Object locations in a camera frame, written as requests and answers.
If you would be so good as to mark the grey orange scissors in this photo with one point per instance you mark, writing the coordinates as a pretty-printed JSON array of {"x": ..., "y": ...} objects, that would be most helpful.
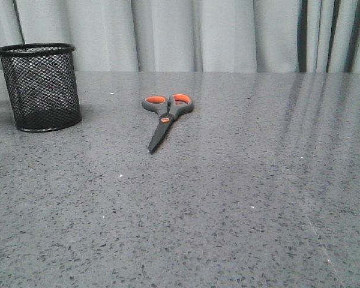
[{"x": 168, "y": 111}]

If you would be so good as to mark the black mesh pen bin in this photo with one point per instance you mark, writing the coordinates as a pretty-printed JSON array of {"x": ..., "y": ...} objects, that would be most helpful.
[{"x": 41, "y": 84}]

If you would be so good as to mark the grey curtain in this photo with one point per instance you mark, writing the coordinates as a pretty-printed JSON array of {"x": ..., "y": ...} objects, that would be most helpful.
[{"x": 182, "y": 36}]

